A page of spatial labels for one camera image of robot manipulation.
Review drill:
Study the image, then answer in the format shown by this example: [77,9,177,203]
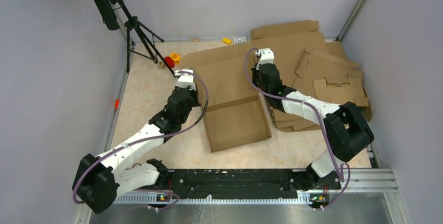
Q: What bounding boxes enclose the cardboard box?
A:
[179,44,272,152]

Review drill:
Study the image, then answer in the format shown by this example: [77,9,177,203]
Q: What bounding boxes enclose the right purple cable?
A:
[243,46,351,211]

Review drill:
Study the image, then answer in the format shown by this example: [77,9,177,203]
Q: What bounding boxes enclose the small printed card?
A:
[233,37,247,44]

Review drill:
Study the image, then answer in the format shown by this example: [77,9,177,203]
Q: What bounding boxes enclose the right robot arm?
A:
[249,64,375,190]

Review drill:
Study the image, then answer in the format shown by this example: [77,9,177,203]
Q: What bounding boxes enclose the red round toy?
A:
[164,56,175,68]

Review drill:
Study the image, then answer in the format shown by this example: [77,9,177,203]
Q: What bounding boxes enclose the orange clip on frame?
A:
[114,99,120,110]

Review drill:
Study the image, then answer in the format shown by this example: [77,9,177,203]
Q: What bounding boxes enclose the small wooden block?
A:
[157,62,166,69]

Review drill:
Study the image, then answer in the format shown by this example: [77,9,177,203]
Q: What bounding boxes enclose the stack of cardboard blanks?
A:
[250,20,372,121]

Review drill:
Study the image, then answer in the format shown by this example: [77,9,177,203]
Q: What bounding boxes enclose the black camera tripod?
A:
[94,0,174,75]

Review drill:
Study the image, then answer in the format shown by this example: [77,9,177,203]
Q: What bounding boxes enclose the yellow round toy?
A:
[169,52,181,65]

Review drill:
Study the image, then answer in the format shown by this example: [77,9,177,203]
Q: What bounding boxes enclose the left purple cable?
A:
[72,70,210,213]

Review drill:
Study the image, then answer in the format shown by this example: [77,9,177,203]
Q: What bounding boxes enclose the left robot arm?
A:
[72,85,200,214]

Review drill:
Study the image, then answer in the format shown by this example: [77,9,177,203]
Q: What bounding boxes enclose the purple cable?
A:
[243,46,351,211]
[72,70,210,213]

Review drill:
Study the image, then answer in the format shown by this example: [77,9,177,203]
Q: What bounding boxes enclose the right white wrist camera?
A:
[255,48,275,69]

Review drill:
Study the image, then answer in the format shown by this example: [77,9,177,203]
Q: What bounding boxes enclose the yellow block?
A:
[221,38,232,45]

